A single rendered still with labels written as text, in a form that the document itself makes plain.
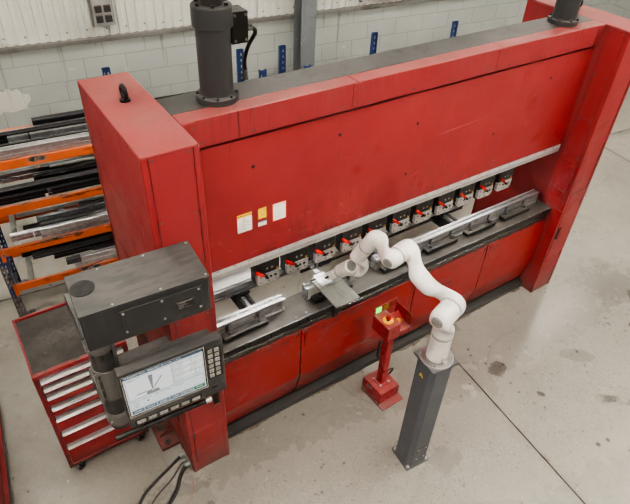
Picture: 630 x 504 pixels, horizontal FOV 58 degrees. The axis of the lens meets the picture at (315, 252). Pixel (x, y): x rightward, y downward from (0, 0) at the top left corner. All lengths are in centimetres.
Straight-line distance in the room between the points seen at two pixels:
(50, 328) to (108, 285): 135
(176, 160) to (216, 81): 46
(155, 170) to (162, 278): 43
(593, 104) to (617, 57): 35
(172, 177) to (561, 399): 337
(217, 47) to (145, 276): 101
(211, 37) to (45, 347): 193
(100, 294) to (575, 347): 389
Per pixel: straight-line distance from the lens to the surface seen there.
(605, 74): 452
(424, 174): 369
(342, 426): 414
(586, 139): 468
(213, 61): 261
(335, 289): 357
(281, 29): 747
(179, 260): 233
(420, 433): 371
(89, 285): 230
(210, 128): 261
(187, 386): 263
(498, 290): 530
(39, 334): 359
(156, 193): 241
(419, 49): 349
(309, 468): 396
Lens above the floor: 343
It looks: 39 degrees down
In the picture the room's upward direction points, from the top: 3 degrees clockwise
